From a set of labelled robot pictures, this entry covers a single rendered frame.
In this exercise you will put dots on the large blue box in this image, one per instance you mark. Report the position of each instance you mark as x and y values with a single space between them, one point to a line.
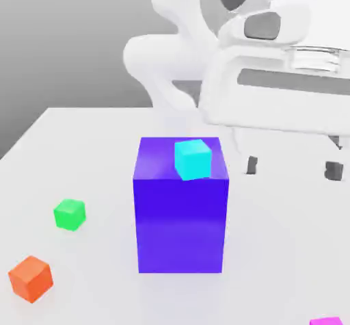
180 226

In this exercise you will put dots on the small orange cube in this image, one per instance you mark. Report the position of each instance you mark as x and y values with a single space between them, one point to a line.
30 279

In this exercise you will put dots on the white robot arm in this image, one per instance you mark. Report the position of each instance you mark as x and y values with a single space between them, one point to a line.
169 56

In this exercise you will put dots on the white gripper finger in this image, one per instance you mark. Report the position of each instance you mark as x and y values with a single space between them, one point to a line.
251 165
334 170

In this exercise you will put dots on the small green cube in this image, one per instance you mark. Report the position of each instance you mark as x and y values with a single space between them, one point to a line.
69 215

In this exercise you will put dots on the small magenta cube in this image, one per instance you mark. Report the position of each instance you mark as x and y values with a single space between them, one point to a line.
326 321

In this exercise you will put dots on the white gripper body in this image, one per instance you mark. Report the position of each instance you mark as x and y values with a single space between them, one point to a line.
273 108

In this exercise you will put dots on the small cyan cube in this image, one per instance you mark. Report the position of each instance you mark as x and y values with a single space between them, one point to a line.
192 160

